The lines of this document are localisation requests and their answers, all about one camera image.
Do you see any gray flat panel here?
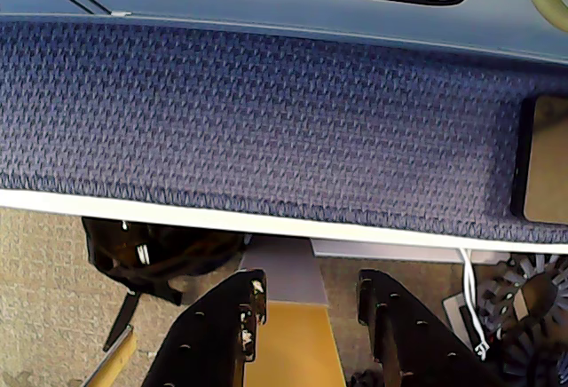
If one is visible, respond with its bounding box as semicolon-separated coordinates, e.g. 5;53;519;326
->
239;235;332;306

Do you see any white cable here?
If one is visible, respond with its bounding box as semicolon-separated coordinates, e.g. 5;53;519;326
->
459;248;490;360

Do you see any yellow flat board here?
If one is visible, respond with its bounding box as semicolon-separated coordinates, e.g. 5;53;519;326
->
241;300;345;387

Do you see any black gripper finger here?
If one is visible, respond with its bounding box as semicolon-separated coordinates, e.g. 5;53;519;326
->
144;270;268;387
349;269;508;387

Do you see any black bag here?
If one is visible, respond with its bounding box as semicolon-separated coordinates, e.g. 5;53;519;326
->
81;217;249;307

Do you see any black-edged wooden board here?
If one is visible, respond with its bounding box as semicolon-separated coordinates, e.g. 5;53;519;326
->
509;96;568;225

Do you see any light wooden stick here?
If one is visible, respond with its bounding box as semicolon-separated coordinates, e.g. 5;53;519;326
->
83;324;139;387

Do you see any blue woven placemat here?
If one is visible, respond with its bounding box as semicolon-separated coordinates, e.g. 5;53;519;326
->
0;20;568;246

